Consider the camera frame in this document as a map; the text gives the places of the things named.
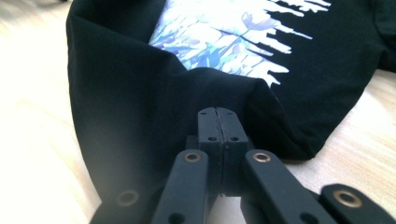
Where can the black printed t-shirt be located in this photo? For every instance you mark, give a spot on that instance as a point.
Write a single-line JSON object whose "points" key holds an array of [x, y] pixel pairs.
{"points": [[140, 93]]}

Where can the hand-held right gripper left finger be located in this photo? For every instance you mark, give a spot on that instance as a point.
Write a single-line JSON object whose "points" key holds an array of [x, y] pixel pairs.
{"points": [[210, 130]]}

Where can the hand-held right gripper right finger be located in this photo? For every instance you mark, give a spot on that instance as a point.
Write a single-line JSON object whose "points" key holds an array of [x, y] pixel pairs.
{"points": [[233, 130]]}

